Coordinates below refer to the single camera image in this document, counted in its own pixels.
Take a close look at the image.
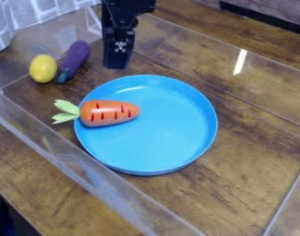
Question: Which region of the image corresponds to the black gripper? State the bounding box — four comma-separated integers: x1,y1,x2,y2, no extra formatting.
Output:
102,0,155,69

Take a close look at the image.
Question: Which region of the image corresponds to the orange toy carrot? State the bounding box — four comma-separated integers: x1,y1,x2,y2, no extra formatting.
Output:
52,100,139,127

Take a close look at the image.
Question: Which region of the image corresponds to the blue round tray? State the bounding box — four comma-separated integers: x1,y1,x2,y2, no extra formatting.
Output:
74,75,218,176

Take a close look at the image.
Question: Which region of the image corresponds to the clear acrylic stand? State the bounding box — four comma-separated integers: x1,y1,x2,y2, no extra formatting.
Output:
85,7,103,37

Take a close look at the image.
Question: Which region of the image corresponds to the purple toy eggplant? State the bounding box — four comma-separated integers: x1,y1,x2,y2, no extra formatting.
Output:
56,41,90,83

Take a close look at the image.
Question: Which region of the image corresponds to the yellow toy lemon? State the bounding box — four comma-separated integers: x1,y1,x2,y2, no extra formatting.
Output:
28,54,56,83

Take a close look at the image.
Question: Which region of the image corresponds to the grey white curtain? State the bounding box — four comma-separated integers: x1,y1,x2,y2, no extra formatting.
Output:
0,0,102,51

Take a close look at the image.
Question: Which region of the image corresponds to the dark wooden board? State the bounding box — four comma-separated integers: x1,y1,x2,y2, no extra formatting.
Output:
218,0,300,34

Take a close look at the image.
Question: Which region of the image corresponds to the clear acrylic barrier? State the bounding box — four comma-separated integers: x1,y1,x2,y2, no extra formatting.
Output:
0,88,205,236

